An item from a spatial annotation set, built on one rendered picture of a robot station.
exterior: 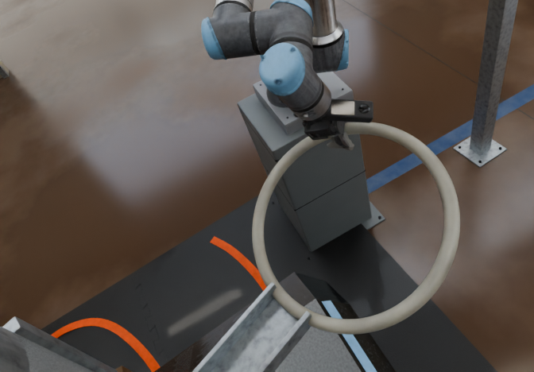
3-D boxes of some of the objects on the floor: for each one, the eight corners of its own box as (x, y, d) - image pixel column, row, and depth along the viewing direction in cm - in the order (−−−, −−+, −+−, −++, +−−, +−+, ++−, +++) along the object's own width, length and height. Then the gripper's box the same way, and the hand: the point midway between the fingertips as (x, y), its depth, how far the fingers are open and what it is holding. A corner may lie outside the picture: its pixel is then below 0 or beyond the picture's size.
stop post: (507, 149, 240) (551, -39, 160) (479, 168, 237) (511, -15, 157) (478, 132, 253) (506, -51, 173) (453, 149, 250) (469, -30, 171)
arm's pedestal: (269, 203, 261) (222, 102, 199) (338, 165, 266) (313, 54, 203) (307, 265, 227) (266, 164, 165) (385, 219, 232) (373, 106, 170)
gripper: (295, 84, 97) (330, 122, 114) (291, 130, 94) (327, 163, 111) (330, 77, 93) (361, 118, 110) (326, 125, 89) (359, 160, 106)
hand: (353, 137), depth 108 cm, fingers closed on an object, 4 cm apart
